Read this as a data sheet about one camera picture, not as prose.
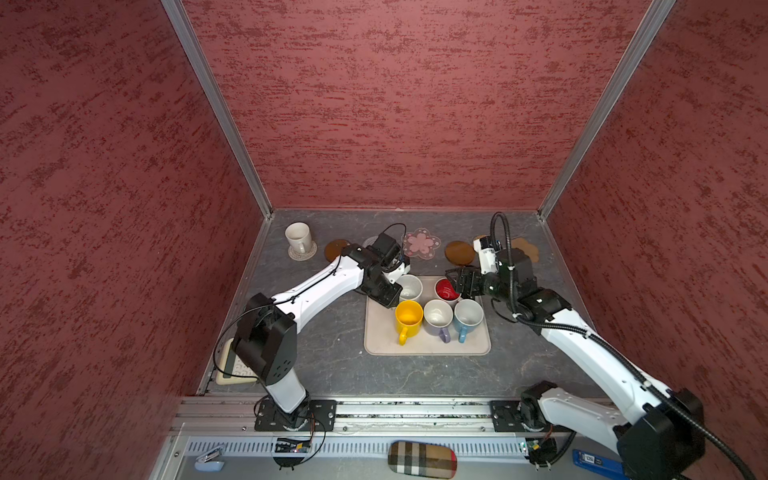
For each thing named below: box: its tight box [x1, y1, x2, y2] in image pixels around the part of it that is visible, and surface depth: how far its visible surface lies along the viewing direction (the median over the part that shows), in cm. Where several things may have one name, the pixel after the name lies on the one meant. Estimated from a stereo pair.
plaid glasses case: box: [387, 440, 458, 479], surface depth 67 cm
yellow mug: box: [395, 300, 424, 346], surface depth 86 cm
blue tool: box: [572, 449, 631, 480], surface depth 68 cm
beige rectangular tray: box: [364, 296, 491, 356], surface depth 89 cm
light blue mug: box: [453, 298, 484, 343], surface depth 85 cm
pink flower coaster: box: [404, 228, 441, 260], surface depth 112 cm
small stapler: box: [194, 445, 224, 472], surface depth 68 cm
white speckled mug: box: [396, 274, 423, 301], surface depth 92 cm
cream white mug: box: [284, 222, 312, 253], surface depth 104 cm
